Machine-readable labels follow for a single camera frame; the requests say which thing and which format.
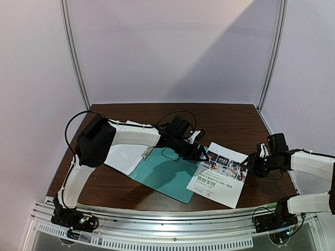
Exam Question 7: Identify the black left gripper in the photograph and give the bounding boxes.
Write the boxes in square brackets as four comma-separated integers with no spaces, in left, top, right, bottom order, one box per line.
[171,136,210,163]

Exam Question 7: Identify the colourful printed brochure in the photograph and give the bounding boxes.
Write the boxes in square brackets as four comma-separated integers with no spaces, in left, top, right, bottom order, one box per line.
[187,142,248,209]

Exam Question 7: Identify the teal file folder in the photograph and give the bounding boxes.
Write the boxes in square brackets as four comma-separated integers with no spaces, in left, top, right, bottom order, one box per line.
[129,148,200,204]

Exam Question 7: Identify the metal folder clip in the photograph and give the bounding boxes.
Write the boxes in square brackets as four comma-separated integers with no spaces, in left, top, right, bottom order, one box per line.
[141,146,153,160]

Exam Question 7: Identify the white printed text sheets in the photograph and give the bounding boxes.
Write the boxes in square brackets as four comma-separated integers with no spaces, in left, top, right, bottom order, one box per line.
[104,119,155,176]

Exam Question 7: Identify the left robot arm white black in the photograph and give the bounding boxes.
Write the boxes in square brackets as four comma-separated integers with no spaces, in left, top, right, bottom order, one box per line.
[53,114,209,227]

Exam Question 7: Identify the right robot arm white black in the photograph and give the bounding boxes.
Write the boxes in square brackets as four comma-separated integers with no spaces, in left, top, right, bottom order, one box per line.
[240,133,334,230]

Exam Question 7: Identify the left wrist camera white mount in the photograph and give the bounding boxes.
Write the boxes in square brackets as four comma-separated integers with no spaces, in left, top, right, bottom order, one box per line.
[187,129,206,144]

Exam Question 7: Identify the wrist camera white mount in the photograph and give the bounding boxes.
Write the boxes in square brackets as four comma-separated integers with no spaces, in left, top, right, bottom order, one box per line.
[256,143,270,158]
[187,129,206,144]

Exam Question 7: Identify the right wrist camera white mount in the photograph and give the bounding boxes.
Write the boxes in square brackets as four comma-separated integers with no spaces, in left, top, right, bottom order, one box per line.
[256,143,270,158]

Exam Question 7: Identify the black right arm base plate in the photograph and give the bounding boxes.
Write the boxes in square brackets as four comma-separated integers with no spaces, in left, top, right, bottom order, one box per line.
[252,211,298,233]

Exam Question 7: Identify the aluminium front rail frame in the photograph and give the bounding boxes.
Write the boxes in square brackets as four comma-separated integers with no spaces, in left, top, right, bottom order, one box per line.
[23,198,328,250]

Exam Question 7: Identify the right aluminium wall post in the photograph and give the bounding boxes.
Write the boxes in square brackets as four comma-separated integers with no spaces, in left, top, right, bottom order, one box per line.
[256,0,288,113]

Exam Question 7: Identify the aluminium wall post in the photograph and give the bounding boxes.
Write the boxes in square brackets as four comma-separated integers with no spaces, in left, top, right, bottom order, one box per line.
[256,0,288,113]
[60,0,91,110]

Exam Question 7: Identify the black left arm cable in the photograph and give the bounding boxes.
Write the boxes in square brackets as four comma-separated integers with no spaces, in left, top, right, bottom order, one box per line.
[64,111,197,163]

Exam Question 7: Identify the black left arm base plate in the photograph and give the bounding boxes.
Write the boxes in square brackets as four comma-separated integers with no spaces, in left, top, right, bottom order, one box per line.
[51,209,99,233]

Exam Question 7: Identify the left aluminium wall post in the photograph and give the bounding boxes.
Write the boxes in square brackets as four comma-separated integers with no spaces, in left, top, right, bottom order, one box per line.
[60,0,91,110]

